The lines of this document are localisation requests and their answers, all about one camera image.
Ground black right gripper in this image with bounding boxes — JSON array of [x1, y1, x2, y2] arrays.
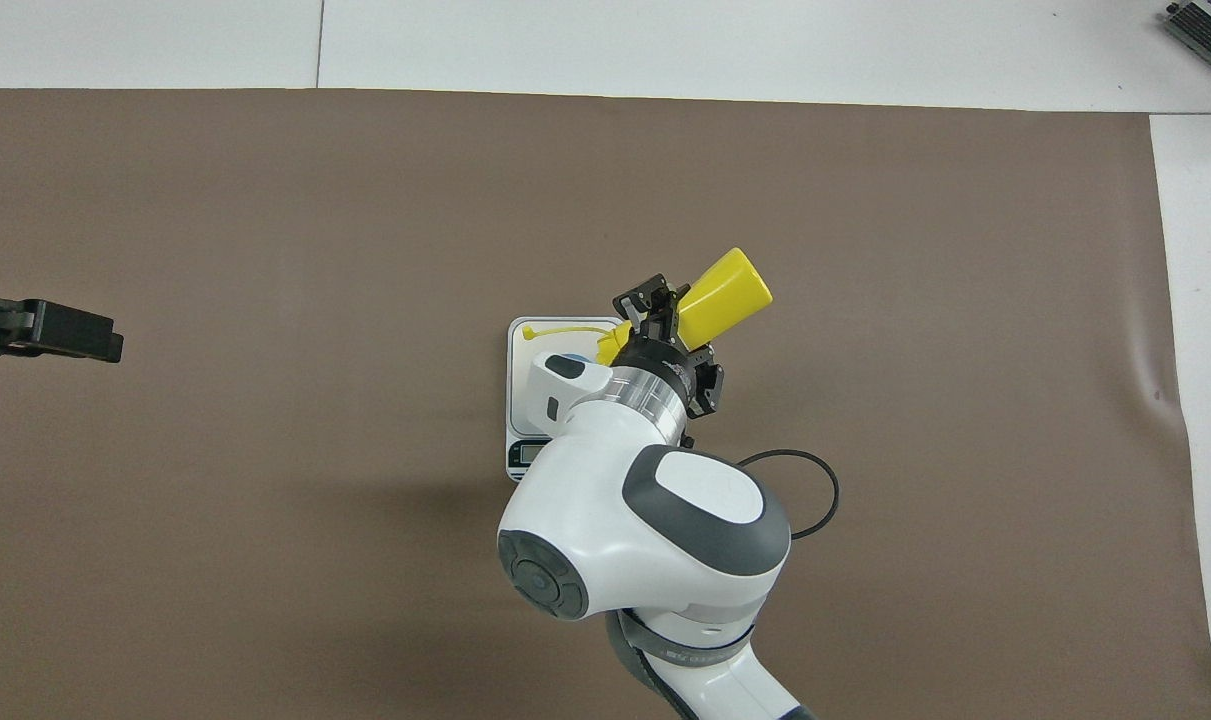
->
[[613, 273, 725, 418]]

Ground yellow squeeze bottle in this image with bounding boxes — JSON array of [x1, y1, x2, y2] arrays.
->
[[521, 247, 775, 367]]

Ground silver digital kitchen scale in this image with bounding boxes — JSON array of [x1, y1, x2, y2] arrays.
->
[[506, 316, 629, 484]]

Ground brown paper table mat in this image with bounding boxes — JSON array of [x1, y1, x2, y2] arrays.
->
[[0, 88, 1211, 720]]

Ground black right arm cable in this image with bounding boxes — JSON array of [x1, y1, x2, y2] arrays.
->
[[683, 428, 842, 542]]

